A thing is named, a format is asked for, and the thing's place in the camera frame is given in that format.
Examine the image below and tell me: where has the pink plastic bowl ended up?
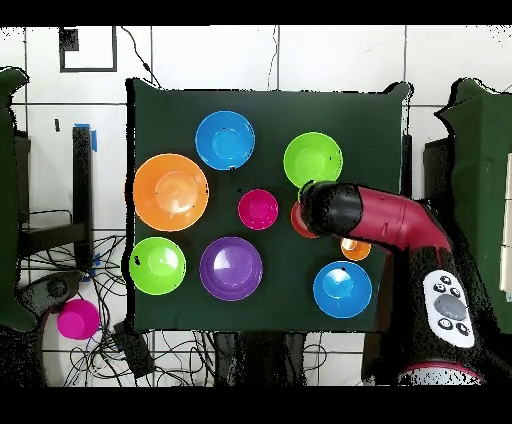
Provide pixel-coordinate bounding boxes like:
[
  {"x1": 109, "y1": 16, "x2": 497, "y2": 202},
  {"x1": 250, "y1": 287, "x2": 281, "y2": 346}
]
[{"x1": 237, "y1": 188, "x2": 280, "y2": 232}]

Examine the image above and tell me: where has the red plastic bowl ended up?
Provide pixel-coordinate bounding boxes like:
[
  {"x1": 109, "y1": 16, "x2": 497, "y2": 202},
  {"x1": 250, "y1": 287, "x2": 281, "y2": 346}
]
[{"x1": 290, "y1": 200, "x2": 319, "y2": 240}]

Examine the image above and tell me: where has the blue plastic bowl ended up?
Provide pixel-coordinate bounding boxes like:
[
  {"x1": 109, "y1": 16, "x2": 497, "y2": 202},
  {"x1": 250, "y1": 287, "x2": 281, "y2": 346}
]
[
  {"x1": 194, "y1": 110, "x2": 256, "y2": 172},
  {"x1": 312, "y1": 260, "x2": 374, "y2": 320}
]

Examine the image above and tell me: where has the purple plastic bowl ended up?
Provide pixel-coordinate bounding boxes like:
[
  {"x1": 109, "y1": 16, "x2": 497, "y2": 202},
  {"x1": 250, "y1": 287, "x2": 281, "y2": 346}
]
[{"x1": 198, "y1": 236, "x2": 265, "y2": 302}]

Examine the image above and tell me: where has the green plastic bowl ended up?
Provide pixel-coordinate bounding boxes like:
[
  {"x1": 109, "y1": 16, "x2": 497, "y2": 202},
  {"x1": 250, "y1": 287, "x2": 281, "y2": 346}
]
[
  {"x1": 282, "y1": 131, "x2": 344, "y2": 190},
  {"x1": 128, "y1": 236, "x2": 188, "y2": 296}
]

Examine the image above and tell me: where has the large orange plastic bowl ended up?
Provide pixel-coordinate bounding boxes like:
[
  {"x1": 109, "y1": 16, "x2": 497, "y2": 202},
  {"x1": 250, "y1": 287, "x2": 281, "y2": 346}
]
[{"x1": 132, "y1": 152, "x2": 210, "y2": 233}]

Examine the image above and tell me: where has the orange plastic cup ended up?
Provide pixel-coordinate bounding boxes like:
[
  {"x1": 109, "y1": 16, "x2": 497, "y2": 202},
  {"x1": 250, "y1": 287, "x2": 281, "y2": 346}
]
[{"x1": 340, "y1": 237, "x2": 373, "y2": 262}]

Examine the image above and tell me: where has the dark green tablecloth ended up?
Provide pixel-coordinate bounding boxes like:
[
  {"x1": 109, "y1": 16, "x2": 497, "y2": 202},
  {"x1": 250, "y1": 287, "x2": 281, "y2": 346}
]
[{"x1": 125, "y1": 77, "x2": 413, "y2": 334}]

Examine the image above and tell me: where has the black stand with blue tape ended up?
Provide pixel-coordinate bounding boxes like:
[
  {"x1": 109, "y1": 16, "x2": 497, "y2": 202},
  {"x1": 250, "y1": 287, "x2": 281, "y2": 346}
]
[{"x1": 17, "y1": 123, "x2": 98, "y2": 273}]

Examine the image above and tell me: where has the black power strip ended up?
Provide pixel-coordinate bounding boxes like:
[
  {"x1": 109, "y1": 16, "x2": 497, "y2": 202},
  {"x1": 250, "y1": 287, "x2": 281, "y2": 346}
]
[{"x1": 111, "y1": 321, "x2": 156, "y2": 379}]

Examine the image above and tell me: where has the black box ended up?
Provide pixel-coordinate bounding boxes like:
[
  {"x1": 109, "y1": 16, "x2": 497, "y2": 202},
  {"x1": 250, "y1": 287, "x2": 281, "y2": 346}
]
[
  {"x1": 14, "y1": 131, "x2": 32, "y2": 225},
  {"x1": 422, "y1": 137, "x2": 455, "y2": 213}
]

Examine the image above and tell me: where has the pink plastic cup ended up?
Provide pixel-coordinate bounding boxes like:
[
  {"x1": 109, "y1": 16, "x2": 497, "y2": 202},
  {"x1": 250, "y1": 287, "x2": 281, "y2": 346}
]
[{"x1": 56, "y1": 298, "x2": 101, "y2": 341}]

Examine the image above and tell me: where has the green cloth covered table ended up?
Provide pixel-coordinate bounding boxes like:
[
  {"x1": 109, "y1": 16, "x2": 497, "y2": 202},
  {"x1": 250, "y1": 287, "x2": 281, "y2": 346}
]
[
  {"x1": 0, "y1": 65, "x2": 37, "y2": 333},
  {"x1": 433, "y1": 77, "x2": 512, "y2": 335}
]

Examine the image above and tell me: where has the white box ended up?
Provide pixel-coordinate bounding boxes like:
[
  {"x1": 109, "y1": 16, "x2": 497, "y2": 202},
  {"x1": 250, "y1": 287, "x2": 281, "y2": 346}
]
[{"x1": 498, "y1": 151, "x2": 512, "y2": 303}]

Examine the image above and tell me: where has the black cable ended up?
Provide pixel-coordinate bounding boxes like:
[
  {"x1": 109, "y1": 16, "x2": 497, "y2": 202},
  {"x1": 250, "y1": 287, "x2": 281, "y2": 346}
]
[{"x1": 119, "y1": 25, "x2": 163, "y2": 90}]

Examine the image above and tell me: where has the tangle of black cables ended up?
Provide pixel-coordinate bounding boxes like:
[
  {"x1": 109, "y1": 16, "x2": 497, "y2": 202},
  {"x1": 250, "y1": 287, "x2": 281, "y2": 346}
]
[{"x1": 19, "y1": 233, "x2": 217, "y2": 387}]

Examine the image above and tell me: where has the dark square floor frame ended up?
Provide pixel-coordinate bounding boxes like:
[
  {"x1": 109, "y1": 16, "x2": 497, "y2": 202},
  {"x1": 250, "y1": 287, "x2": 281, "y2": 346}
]
[{"x1": 58, "y1": 25, "x2": 118, "y2": 74}]

